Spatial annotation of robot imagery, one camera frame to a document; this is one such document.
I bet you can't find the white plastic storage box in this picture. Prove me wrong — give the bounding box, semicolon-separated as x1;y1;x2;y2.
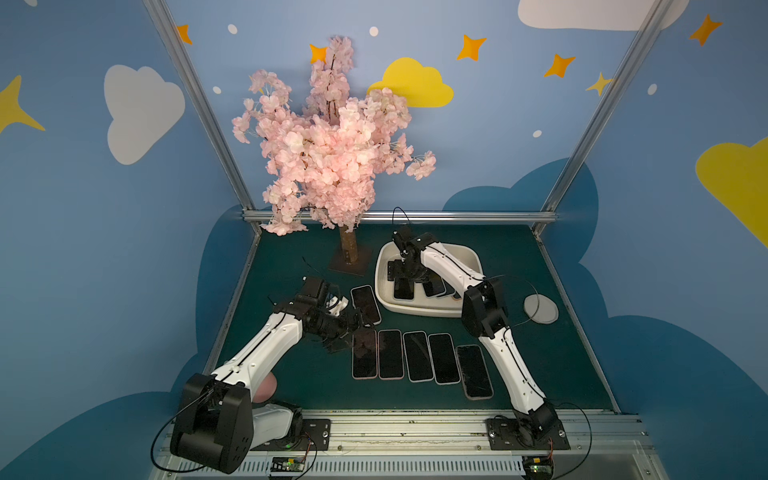
374;241;484;318

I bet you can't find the phone salmon case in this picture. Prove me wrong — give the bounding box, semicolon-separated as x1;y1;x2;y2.
393;278;415;300

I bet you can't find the phone beige case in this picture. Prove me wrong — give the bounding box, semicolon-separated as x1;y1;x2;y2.
456;345;494;401

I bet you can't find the right circuit board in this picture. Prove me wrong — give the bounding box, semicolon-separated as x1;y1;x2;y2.
522;457;554;480

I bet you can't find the phone blue case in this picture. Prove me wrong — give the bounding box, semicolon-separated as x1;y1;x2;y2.
422;276;446;298

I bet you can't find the left circuit board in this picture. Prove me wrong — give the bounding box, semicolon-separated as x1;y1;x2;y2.
269;457;306;476

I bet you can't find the pink cherry blossom tree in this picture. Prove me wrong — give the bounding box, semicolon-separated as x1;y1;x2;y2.
231;36;436;265

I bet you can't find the phone light pink case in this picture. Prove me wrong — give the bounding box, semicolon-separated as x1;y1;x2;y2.
428;333;461;385

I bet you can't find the phone white case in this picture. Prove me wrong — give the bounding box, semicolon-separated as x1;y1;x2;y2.
403;331;434;383

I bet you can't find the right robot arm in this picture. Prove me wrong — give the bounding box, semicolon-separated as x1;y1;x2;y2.
392;226;562;449

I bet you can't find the phone cream case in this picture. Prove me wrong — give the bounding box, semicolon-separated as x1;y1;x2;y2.
350;285;382;327

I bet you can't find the white round lid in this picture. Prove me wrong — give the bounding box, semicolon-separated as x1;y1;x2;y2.
523;294;559;325

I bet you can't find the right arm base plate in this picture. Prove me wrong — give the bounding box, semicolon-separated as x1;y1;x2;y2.
485;415;571;451

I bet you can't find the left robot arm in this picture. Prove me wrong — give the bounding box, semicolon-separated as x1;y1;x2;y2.
170;297;362;474

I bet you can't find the brown tree base plate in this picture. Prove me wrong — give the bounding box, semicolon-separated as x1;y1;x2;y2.
328;242;374;277

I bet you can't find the pink spray bottle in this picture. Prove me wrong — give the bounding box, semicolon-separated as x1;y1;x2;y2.
252;372;277;404

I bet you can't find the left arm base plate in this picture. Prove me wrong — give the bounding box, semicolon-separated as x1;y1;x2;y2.
251;418;332;451

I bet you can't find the phone coral case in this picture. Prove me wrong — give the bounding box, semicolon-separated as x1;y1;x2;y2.
352;328;378;380

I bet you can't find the circuit board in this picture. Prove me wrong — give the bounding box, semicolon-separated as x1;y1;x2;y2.
522;457;554;480
269;457;306;476

